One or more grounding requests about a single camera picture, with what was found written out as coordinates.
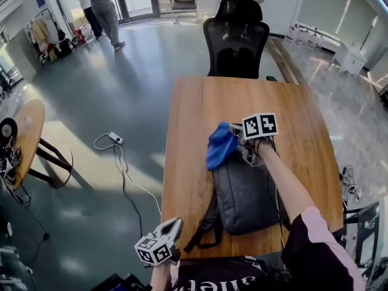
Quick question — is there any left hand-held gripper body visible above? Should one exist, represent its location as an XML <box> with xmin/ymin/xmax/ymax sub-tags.
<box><xmin>133</xmin><ymin>235</ymin><xmax>182</xmax><ymax>267</ymax></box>

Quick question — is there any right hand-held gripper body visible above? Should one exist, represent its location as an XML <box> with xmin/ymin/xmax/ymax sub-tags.
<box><xmin>237</xmin><ymin>112</ymin><xmax>279</xmax><ymax>167</ymax></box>

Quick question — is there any blue cloth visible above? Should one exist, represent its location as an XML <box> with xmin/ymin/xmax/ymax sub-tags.
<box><xmin>206</xmin><ymin>121</ymin><xmax>240</xmax><ymax>172</ymax></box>

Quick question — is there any grey backpack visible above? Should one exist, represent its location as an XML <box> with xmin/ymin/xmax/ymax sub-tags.
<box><xmin>183</xmin><ymin>149</ymin><xmax>292</xmax><ymax>253</ymax></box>

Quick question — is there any person's right forearm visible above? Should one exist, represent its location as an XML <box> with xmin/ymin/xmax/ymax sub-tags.
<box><xmin>257</xmin><ymin>141</ymin><xmax>316</xmax><ymax>224</ymax></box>

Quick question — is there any person's left forearm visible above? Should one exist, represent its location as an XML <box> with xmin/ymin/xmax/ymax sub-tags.
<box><xmin>150</xmin><ymin>262</ymin><xmax>173</xmax><ymax>291</ymax></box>

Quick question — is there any black tablet with blue screen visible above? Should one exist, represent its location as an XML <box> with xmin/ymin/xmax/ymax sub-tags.
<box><xmin>90</xmin><ymin>273</ymin><xmax>152</xmax><ymax>291</ymax></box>

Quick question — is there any black mesh office chair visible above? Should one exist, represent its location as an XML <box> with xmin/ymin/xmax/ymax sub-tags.
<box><xmin>202</xmin><ymin>0</ymin><xmax>278</xmax><ymax>82</ymax></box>

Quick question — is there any white power strip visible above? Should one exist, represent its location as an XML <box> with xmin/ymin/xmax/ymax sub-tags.
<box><xmin>108</xmin><ymin>131</ymin><xmax>125</xmax><ymax>145</ymax></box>

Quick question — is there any row of white containers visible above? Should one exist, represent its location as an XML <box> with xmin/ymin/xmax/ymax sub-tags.
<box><xmin>283</xmin><ymin>21</ymin><xmax>342</xmax><ymax>53</ymax></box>

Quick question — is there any white low cabinet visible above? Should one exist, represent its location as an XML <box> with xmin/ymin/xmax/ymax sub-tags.
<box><xmin>332</xmin><ymin>41</ymin><xmax>368</xmax><ymax>78</ymax></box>

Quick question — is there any white leaning board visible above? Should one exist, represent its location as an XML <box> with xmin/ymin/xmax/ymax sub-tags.
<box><xmin>368</xmin><ymin>48</ymin><xmax>388</xmax><ymax>92</ymax></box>

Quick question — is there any person's black printed shirt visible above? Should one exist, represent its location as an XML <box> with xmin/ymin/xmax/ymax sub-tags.
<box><xmin>169</xmin><ymin>206</ymin><xmax>366</xmax><ymax>291</ymax></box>

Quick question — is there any black shelf cart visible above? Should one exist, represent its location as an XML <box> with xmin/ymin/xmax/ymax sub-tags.
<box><xmin>342</xmin><ymin>201</ymin><xmax>388</xmax><ymax>284</ymax></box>

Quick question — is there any round wooden side table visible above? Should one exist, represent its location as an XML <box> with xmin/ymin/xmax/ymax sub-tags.
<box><xmin>5</xmin><ymin>98</ymin><xmax>74</xmax><ymax>190</ymax></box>

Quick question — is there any black round disc device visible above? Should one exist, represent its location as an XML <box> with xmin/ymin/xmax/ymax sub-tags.
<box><xmin>0</xmin><ymin>117</ymin><xmax>18</xmax><ymax>139</ymax></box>

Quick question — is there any clothes rack with bags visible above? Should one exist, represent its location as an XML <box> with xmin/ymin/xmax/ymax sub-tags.
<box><xmin>27</xmin><ymin>8</ymin><xmax>76</xmax><ymax>65</ymax></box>

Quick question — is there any black power cable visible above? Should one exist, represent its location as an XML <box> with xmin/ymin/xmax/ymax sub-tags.
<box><xmin>113</xmin><ymin>142</ymin><xmax>143</xmax><ymax>239</ymax></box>

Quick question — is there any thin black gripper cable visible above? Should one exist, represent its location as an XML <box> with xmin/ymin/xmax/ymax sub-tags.
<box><xmin>266</xmin><ymin>138</ymin><xmax>292</xmax><ymax>254</ymax></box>

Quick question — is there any white power cable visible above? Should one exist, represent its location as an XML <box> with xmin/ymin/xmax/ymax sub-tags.
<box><xmin>93</xmin><ymin>133</ymin><xmax>163</xmax><ymax>216</ymax></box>

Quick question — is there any tangle of floor cables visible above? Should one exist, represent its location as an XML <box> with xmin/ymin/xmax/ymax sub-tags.
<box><xmin>339</xmin><ymin>164</ymin><xmax>363</xmax><ymax>201</ymax></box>

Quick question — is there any black floor cable with plug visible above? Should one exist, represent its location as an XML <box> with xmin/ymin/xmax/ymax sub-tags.
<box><xmin>2</xmin><ymin>177</ymin><xmax>51</xmax><ymax>272</ymax></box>

